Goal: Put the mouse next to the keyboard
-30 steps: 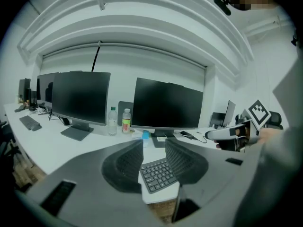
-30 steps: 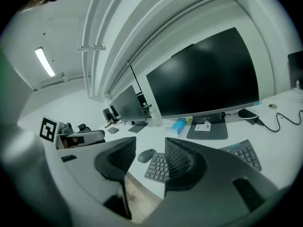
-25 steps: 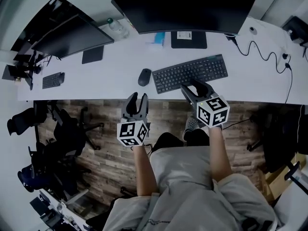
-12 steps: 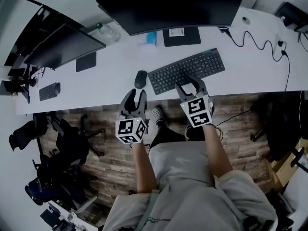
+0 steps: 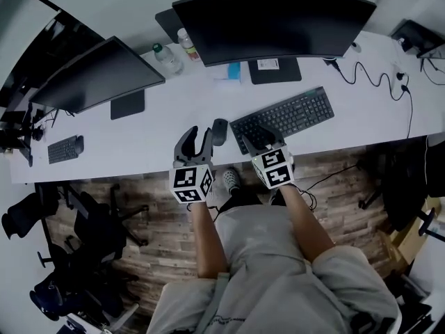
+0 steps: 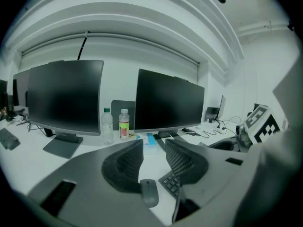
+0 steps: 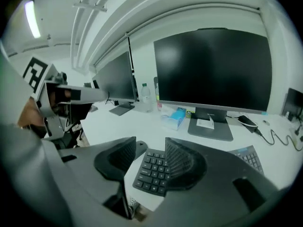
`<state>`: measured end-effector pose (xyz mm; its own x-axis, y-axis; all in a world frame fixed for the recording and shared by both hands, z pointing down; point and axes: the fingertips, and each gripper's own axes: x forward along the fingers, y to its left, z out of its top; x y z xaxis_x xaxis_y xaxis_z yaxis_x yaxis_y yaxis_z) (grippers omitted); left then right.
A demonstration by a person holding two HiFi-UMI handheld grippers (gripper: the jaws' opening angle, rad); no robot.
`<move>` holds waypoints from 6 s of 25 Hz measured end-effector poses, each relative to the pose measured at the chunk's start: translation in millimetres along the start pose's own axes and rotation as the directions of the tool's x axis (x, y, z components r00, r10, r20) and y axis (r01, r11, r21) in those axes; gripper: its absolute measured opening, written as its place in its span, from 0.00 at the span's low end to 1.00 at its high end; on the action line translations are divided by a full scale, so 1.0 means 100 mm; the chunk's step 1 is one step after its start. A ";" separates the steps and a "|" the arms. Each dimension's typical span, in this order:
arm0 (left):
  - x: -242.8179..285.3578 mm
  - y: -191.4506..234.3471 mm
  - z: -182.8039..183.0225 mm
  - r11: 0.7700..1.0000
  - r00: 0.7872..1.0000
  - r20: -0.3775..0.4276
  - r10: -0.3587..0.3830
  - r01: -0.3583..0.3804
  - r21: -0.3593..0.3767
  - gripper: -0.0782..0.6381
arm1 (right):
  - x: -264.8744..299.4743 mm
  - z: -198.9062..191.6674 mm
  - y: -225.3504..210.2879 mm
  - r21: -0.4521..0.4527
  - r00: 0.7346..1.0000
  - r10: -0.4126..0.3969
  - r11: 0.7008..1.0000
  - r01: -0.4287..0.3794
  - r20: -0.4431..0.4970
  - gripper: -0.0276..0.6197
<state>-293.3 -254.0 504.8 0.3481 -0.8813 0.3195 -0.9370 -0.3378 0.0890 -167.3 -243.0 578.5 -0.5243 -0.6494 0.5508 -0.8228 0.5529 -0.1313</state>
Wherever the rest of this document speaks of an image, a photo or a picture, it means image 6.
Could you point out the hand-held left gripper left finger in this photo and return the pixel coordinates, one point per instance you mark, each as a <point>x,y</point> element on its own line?
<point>94,185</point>

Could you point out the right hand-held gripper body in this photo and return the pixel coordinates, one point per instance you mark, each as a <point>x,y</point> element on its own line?
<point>262,124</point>

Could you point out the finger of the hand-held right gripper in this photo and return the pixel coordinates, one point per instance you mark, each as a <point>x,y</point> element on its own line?
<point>227,144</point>

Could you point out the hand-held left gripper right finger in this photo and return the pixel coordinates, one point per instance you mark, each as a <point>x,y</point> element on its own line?
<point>213,174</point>

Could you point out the black full-size keyboard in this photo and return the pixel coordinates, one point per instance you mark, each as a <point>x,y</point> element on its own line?
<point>170,183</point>

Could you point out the black computer mouse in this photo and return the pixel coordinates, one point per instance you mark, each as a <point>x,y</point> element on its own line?
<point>149,193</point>

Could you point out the small black keypad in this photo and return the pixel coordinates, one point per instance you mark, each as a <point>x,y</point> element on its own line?
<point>8,138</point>

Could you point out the black laptop at right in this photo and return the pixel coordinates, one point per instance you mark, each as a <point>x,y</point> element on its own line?
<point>223,107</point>

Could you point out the person's grey shirt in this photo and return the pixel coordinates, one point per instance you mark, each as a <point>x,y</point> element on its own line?
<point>279,174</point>

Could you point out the clear bottle with green cap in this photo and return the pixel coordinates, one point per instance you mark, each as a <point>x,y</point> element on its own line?
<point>107,129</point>

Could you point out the bottle with red green label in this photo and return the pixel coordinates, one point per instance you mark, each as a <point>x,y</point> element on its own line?
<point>124,126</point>

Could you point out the blue white tissue pack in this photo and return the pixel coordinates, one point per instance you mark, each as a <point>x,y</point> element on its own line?
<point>150,143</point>

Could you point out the large black monitor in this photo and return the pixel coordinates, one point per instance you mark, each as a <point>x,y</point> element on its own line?
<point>168,103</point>

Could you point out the black monitor with grey stand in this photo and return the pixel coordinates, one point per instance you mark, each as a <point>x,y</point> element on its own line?
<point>64,96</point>

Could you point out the black equipment pile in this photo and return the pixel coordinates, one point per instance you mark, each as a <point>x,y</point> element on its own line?
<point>6,103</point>

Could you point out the black glossy monitor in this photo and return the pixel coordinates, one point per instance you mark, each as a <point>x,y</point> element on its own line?
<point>21,89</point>

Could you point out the white roller blind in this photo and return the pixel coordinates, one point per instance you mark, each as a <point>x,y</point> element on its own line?
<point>118,45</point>

